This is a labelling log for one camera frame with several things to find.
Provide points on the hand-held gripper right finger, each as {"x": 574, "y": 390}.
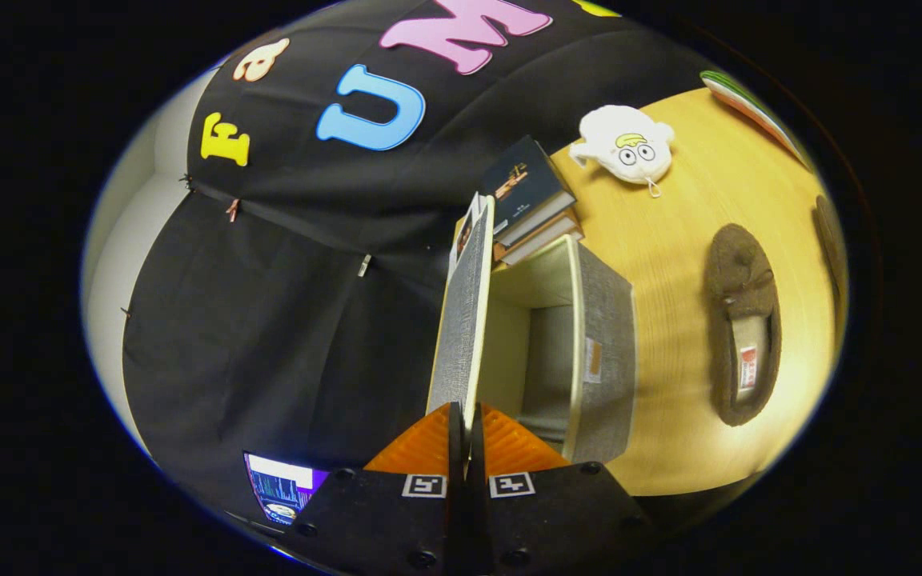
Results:
{"x": 541, "y": 512}

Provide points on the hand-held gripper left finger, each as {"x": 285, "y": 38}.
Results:
{"x": 397, "y": 512}

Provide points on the grey fabric storage box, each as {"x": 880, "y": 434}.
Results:
{"x": 605, "y": 360}

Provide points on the brown fuzzy slipper shoe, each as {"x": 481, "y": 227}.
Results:
{"x": 829, "y": 240}
{"x": 737, "y": 264}

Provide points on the computer monitor screen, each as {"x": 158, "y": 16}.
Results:
{"x": 285, "y": 484}

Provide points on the black backdrop cloth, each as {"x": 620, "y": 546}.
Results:
{"x": 269, "y": 320}

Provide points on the silver cloth clip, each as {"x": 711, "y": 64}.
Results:
{"x": 363, "y": 266}

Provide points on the brown book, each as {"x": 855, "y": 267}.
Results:
{"x": 545, "y": 242}

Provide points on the white cover book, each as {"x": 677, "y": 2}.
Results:
{"x": 463, "y": 236}

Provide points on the dark hardcover book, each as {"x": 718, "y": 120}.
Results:
{"x": 525, "y": 184}

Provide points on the reddish cloth clip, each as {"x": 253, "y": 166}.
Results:
{"x": 231, "y": 210}

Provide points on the white plush toy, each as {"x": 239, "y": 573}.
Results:
{"x": 617, "y": 132}

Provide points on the black cloth clip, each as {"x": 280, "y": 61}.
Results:
{"x": 186, "y": 180}

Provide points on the watermelon slice plush toy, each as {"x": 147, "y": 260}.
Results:
{"x": 741, "y": 100}

